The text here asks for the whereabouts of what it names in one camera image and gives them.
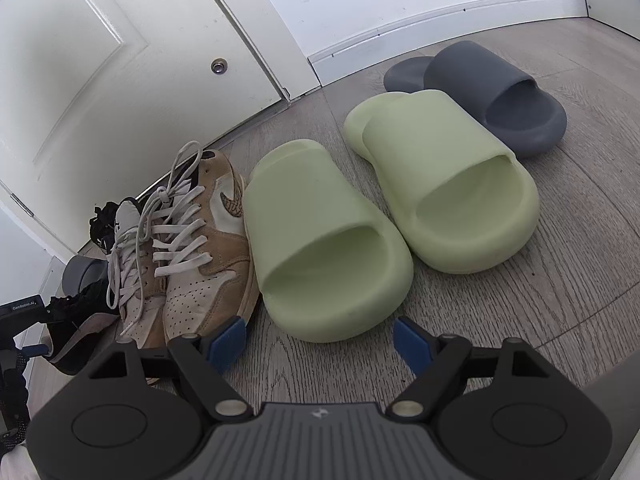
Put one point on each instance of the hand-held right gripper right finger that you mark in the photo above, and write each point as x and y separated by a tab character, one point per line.
412	347

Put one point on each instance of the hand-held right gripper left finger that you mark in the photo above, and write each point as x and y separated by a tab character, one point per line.
227	344

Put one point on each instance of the black suede sneaker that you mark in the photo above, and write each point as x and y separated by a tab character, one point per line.
102	225
75	325

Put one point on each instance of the tan suede sneaker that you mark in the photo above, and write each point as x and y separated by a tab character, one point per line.
220	265
140	330

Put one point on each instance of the pale green foam slide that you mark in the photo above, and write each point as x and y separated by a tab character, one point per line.
300	200
425	160

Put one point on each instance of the grey foam slide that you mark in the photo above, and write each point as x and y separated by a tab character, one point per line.
82	275
475	75

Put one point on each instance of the person's white clothing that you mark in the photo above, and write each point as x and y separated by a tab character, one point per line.
15	465

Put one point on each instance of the white door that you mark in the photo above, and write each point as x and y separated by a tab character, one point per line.
125	85

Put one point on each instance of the metal door peg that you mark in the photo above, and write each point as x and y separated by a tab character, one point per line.
218	65

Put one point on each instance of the white baseboard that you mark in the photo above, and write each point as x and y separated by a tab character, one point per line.
400	35

